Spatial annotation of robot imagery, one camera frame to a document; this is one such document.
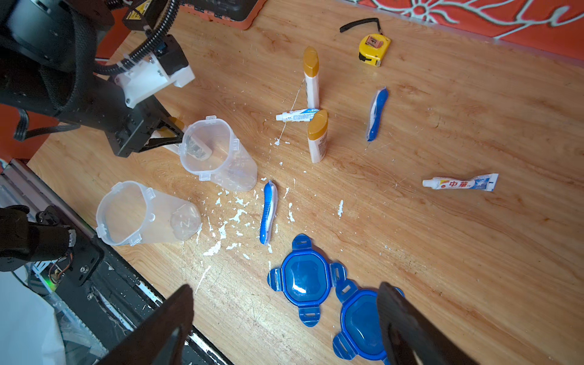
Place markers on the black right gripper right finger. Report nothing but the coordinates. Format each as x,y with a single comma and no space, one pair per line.
409,337

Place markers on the blue lid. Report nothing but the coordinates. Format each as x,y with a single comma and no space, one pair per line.
306,279
360,333

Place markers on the white bottle yellow cap near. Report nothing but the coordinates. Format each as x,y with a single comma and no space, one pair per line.
317,133

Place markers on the clear plastic container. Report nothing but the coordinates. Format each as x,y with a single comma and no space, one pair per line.
131,213
211,151

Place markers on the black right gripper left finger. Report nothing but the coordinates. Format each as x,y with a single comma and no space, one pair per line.
160,339

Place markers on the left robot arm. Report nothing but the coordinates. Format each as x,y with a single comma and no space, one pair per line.
50,74

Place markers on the yellow tape measure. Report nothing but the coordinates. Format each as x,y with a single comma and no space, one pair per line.
373,48

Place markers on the white red toothpaste tube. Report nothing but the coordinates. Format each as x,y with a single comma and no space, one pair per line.
482,183

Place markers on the white blue toothpaste tube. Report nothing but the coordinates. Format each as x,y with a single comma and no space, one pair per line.
295,116

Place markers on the white bottle yellow cap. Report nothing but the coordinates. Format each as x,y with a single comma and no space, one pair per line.
311,72
317,133

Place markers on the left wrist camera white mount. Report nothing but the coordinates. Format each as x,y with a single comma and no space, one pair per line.
166,65

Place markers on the black tool case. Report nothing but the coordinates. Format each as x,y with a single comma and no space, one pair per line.
239,14

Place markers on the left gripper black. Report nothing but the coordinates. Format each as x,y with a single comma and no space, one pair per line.
137,123

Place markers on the white bottle yellow cap far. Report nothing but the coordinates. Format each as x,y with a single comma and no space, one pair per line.
311,72

